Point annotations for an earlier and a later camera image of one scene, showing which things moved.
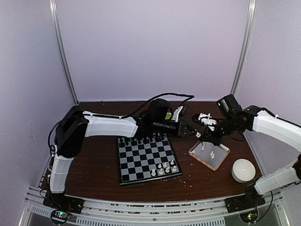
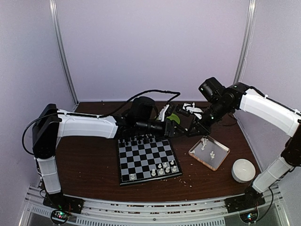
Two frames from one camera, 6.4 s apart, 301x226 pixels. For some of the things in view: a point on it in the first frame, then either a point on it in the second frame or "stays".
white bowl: (243, 170) stays
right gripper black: (210, 137) to (201, 129)
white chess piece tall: (153, 173) stays
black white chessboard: (146, 159) stays
